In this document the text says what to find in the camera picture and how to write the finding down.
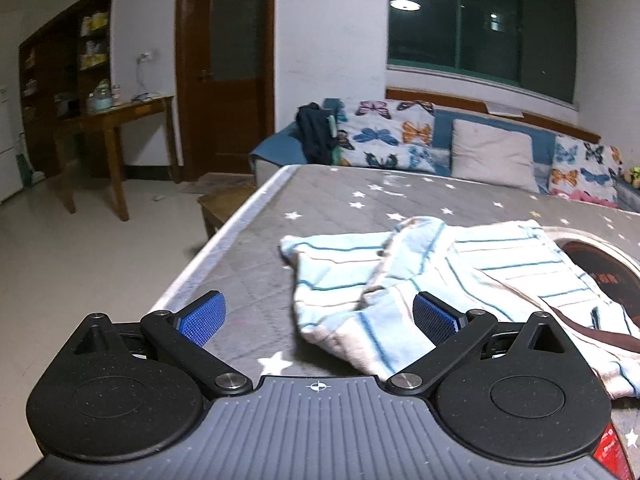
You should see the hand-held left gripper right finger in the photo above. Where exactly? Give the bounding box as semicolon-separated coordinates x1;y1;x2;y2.
387;290;568;396

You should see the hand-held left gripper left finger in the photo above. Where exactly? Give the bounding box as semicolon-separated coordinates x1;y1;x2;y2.
70;289;253;396

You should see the blue white striped shirt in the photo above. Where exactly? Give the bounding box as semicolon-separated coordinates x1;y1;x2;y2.
279;216;640;401

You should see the low wooden stool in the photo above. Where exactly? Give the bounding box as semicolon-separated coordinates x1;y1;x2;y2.
197;187;258;241

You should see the grey star-print mattress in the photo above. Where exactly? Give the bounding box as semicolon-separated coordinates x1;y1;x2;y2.
150;162;640;461

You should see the plain grey pillow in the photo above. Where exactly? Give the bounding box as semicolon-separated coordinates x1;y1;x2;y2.
450;119;541;193

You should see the round dark mattress patch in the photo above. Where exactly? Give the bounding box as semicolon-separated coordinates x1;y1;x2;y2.
542;226;640;326

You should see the blue sofa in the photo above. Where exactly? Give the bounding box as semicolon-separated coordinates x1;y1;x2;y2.
248;97;640;213

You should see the large butterfly print pillow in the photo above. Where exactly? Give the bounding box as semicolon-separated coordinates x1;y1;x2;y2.
335;99;436;175

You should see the pink cloth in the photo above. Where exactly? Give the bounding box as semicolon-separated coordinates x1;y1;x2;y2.
570;189;618;207

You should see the small butterfly print pillow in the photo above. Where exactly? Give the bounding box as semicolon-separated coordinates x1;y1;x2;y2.
547;142;623;206

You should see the dark backpack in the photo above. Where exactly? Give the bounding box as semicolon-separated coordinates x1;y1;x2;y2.
295;102;338;165

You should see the wooden side table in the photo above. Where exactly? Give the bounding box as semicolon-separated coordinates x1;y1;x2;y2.
52;95;182;222

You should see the white book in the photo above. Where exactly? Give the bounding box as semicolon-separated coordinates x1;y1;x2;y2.
485;101;525;118

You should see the brown wooden door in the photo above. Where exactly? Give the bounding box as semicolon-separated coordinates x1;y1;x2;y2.
175;0;277;183

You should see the red patterned bag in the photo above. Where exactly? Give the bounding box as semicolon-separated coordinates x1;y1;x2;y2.
592;422;635;480

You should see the pale green kettle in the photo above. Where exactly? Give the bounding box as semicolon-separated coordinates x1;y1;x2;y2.
86;80;113;113

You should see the white fridge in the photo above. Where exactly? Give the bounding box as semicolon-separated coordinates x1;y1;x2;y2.
0;85;25;206

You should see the wooden shelf cabinet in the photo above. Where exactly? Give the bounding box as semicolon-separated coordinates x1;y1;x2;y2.
19;0;113;181

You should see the green-framed window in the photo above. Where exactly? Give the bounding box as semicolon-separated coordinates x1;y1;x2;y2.
386;0;581;108

